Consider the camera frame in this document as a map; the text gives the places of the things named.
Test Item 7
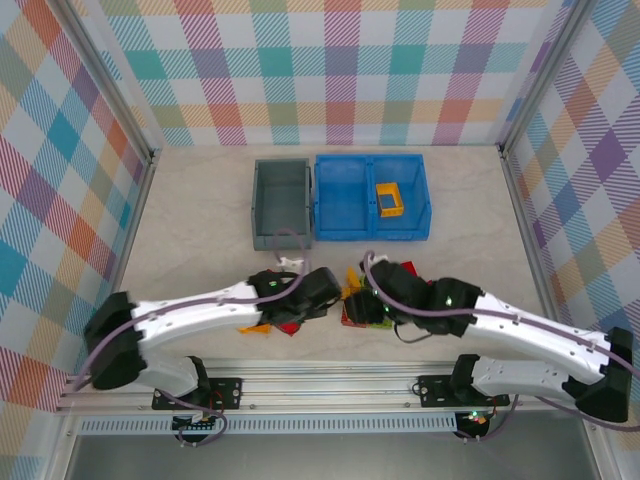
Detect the grey plastic bin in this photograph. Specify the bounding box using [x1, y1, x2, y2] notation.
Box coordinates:
[252, 158, 315, 251]

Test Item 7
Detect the small circuit board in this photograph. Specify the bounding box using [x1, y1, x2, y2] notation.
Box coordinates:
[172, 413, 225, 446]
[453, 409, 494, 442]

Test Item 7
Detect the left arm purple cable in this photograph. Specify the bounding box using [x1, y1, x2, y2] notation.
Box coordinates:
[64, 228, 314, 446]

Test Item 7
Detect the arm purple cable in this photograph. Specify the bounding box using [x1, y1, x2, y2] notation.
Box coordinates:
[64, 228, 314, 446]
[363, 249, 640, 444]

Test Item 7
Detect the right gripper thin black cable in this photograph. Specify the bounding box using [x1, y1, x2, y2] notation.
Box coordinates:
[393, 319, 437, 344]

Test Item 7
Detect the yellow lego window frame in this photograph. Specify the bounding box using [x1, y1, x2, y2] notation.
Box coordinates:
[375, 182, 406, 219]

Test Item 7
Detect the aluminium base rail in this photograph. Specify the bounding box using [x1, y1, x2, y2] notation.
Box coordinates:
[54, 362, 566, 414]

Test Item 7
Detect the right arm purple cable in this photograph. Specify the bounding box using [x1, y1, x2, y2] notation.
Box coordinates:
[363, 249, 640, 444]

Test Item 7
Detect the slotted grey cable duct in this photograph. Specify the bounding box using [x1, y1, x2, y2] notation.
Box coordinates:
[79, 412, 459, 435]

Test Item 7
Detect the aluminium side rail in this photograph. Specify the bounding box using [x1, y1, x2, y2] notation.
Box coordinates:
[499, 144, 614, 480]
[107, 149, 161, 301]

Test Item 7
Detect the aluminium frame post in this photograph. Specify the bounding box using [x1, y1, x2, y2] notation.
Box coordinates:
[49, 0, 162, 166]
[497, 0, 596, 154]

